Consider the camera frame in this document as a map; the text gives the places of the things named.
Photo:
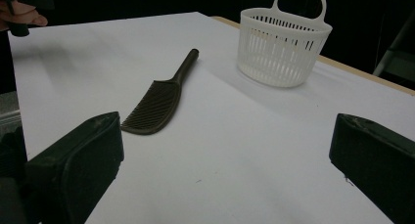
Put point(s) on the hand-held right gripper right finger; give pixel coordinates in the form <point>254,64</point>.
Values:
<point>378,158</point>

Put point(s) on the white table cover sheet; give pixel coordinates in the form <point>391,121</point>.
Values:
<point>228,145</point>

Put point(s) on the dark brown comb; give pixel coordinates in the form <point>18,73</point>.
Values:
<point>156,106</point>

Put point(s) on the white slotted plastic basket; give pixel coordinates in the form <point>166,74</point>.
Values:
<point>280,48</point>

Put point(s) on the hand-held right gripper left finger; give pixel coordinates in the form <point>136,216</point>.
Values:
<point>81,165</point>

